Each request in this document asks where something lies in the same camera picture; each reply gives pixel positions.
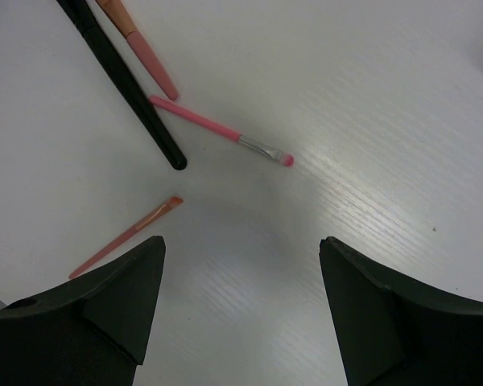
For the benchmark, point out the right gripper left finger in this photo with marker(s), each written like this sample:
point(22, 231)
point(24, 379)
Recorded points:
point(91, 330)

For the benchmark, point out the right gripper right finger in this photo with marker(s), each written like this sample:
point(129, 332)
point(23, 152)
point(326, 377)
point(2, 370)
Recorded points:
point(392, 329)

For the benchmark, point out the pink handle brush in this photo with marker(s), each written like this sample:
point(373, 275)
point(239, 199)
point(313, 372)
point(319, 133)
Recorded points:
point(121, 19)

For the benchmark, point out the thin pink lip brush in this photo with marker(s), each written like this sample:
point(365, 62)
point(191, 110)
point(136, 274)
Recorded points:
point(283, 158)

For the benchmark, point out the large black makeup brush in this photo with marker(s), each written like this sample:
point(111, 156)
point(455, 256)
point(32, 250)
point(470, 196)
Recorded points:
point(117, 70)

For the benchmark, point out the thin orange angled brush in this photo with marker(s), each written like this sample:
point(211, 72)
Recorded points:
point(147, 220)

